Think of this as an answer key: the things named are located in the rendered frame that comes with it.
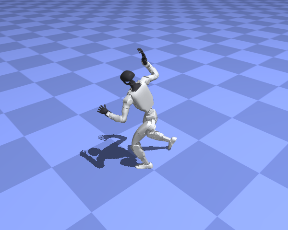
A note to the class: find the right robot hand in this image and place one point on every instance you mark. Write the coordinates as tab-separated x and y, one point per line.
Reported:
144	59

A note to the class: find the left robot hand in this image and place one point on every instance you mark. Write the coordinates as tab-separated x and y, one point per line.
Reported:
103	110

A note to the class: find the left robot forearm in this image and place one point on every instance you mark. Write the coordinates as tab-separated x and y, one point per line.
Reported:
114	117

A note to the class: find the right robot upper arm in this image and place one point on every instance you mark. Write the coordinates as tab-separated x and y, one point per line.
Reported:
149	78

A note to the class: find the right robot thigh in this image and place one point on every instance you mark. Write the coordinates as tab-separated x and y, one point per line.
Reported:
149	134

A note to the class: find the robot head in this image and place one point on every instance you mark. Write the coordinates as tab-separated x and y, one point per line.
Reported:
128	76

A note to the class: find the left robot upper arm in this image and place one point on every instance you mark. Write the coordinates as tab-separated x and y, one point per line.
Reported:
127	101

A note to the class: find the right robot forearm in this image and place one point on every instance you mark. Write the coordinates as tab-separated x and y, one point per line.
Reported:
151	68

